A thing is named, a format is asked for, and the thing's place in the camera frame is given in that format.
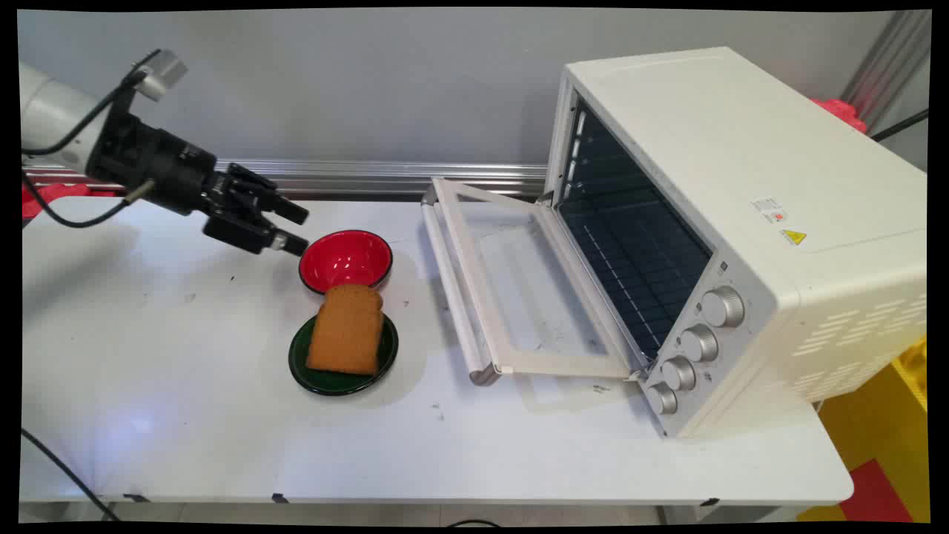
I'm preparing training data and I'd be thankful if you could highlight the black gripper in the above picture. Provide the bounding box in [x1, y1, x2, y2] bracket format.
[86, 109, 310, 257]

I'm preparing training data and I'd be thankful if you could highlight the red bowl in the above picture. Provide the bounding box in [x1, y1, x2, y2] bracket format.
[299, 229, 394, 295]

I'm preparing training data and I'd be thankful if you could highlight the brown toast slice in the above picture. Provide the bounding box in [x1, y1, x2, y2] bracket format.
[305, 283, 386, 377]

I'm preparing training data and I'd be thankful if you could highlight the dark green plate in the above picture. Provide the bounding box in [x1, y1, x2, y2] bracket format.
[288, 311, 400, 397]

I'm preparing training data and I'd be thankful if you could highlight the glass oven door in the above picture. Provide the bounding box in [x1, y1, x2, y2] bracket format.
[420, 177, 653, 387]

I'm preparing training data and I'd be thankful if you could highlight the silver oven knob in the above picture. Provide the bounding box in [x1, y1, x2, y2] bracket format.
[646, 382, 679, 416]
[679, 324, 719, 363]
[661, 356, 697, 392]
[701, 286, 745, 329]

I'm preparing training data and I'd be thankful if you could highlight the white toaster oven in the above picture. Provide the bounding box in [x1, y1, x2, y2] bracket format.
[543, 46, 929, 440]

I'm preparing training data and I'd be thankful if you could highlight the red object behind oven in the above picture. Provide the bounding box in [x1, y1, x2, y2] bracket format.
[810, 96, 868, 135]

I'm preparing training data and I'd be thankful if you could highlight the aluminium rail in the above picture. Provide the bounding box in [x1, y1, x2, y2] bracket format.
[22, 159, 549, 197]

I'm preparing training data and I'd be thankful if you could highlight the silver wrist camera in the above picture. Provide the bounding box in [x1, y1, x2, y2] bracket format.
[132, 49, 188, 103]

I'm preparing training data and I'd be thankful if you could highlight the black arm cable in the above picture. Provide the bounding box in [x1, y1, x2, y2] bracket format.
[21, 49, 162, 229]

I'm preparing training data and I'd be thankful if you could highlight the black floor cable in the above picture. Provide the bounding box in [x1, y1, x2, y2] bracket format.
[21, 427, 121, 522]

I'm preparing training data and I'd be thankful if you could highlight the oven wire rack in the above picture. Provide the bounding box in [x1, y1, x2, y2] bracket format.
[571, 222, 705, 360]

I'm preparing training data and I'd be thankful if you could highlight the black background cable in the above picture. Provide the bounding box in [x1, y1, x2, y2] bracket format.
[870, 108, 930, 143]

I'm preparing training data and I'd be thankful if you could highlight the aluminium frame post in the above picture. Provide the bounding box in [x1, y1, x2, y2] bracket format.
[841, 10, 931, 133]

